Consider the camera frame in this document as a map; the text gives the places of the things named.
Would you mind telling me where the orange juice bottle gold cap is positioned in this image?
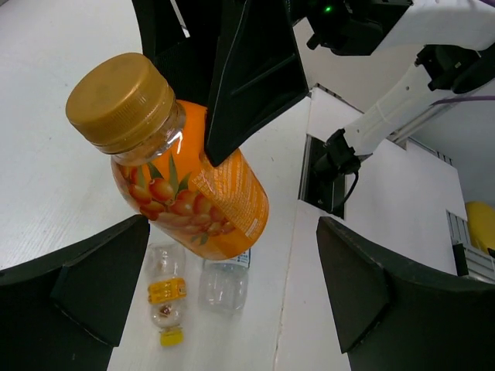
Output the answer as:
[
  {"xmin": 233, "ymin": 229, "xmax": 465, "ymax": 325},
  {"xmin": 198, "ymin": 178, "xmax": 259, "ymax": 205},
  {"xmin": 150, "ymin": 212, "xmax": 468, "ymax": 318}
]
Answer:
[{"xmin": 66, "ymin": 53, "xmax": 269, "ymax": 260}]

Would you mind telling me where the small clear bottle yellow cap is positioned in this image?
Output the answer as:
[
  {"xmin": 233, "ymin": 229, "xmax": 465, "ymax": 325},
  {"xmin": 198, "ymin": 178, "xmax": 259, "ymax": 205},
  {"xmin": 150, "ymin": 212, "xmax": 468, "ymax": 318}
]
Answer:
[{"xmin": 146, "ymin": 243, "xmax": 187, "ymax": 348}]

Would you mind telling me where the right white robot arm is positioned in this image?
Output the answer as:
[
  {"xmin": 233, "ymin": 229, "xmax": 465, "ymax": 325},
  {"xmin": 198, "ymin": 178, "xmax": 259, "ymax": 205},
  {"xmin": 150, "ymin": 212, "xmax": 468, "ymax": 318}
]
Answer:
[{"xmin": 133, "ymin": 1, "xmax": 494, "ymax": 168}]

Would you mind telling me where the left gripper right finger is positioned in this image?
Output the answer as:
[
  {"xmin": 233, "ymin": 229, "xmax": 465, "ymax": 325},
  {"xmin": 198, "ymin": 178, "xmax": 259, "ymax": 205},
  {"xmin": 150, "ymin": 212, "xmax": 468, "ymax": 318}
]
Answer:
[{"xmin": 316, "ymin": 217, "xmax": 494, "ymax": 370}]

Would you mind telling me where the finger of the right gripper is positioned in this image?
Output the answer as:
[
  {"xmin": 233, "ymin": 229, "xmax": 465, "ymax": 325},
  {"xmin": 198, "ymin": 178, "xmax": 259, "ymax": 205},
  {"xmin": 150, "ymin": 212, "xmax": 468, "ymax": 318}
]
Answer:
[{"xmin": 132, "ymin": 1, "xmax": 232, "ymax": 91}]

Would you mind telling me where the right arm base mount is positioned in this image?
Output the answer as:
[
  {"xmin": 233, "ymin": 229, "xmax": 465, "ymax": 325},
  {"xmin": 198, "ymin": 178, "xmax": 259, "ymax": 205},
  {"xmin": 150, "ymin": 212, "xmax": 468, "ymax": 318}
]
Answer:
[{"xmin": 299, "ymin": 128, "xmax": 367, "ymax": 219}]

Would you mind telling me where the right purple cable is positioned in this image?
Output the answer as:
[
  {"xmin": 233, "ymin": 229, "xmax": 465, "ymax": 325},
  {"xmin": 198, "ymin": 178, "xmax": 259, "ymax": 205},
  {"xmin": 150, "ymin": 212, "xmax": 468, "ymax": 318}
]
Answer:
[{"xmin": 428, "ymin": 94, "xmax": 495, "ymax": 107}]

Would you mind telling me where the aluminium frame rail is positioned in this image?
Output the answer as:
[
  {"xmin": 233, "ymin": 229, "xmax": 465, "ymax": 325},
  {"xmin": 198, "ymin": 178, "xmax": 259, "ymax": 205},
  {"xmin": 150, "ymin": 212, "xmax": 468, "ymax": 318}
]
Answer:
[{"xmin": 390, "ymin": 115, "xmax": 495, "ymax": 279}]

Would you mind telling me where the yellow round object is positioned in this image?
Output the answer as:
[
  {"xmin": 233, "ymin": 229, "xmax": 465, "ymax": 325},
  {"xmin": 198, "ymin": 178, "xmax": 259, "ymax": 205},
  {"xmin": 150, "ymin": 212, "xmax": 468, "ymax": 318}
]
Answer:
[{"xmin": 466, "ymin": 201, "xmax": 495, "ymax": 257}]

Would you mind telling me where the clear water bottle green label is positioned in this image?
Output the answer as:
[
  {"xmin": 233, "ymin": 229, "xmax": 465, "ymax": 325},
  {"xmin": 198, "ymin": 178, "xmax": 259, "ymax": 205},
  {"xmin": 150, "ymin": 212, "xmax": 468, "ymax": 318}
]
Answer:
[{"xmin": 199, "ymin": 250, "xmax": 251, "ymax": 315}]

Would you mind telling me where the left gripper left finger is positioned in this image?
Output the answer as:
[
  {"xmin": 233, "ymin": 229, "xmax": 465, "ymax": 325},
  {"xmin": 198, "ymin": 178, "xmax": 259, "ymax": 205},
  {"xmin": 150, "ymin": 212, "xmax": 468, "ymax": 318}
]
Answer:
[{"xmin": 1, "ymin": 216, "xmax": 150, "ymax": 370}]

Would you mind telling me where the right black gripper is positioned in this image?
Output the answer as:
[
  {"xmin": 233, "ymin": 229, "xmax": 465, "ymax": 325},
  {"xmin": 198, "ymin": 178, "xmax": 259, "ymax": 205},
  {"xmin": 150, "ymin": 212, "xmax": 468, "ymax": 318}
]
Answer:
[{"xmin": 204, "ymin": 0, "xmax": 410, "ymax": 166}]

